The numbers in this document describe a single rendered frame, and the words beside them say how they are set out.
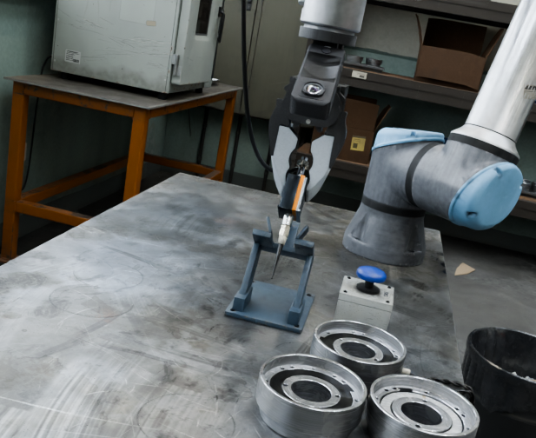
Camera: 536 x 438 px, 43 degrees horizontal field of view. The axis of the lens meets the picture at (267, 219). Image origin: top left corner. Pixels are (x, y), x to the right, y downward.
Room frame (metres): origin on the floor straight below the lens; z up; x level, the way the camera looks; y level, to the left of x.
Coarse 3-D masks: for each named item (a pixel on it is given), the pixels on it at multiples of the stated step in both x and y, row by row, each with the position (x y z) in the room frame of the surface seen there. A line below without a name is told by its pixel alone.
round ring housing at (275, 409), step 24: (288, 360) 0.63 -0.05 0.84; (312, 360) 0.63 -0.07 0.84; (264, 384) 0.56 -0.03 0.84; (288, 384) 0.59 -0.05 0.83; (312, 384) 0.61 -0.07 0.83; (360, 384) 0.60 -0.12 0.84; (264, 408) 0.56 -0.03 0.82; (288, 408) 0.54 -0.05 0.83; (312, 408) 0.53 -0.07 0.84; (360, 408) 0.56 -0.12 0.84; (288, 432) 0.54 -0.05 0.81; (312, 432) 0.53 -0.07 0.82; (336, 432) 0.54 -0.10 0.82
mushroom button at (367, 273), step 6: (360, 270) 0.84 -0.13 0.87; (366, 270) 0.84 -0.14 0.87; (372, 270) 0.84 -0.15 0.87; (378, 270) 0.85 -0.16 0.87; (360, 276) 0.84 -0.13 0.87; (366, 276) 0.83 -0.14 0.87; (372, 276) 0.83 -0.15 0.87; (378, 276) 0.83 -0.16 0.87; (384, 276) 0.84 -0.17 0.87; (366, 282) 0.85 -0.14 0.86; (372, 282) 0.84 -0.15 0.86; (378, 282) 0.83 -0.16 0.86; (372, 288) 0.85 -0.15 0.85
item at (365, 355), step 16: (336, 320) 0.74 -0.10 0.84; (320, 336) 0.71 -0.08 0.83; (368, 336) 0.73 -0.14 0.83; (384, 336) 0.73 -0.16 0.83; (320, 352) 0.67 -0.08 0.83; (336, 352) 0.65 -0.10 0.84; (352, 352) 0.71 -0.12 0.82; (368, 352) 0.71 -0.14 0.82; (400, 352) 0.70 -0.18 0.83; (352, 368) 0.64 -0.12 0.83; (368, 368) 0.64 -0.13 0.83; (384, 368) 0.65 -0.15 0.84; (400, 368) 0.67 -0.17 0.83; (368, 384) 0.64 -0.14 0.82
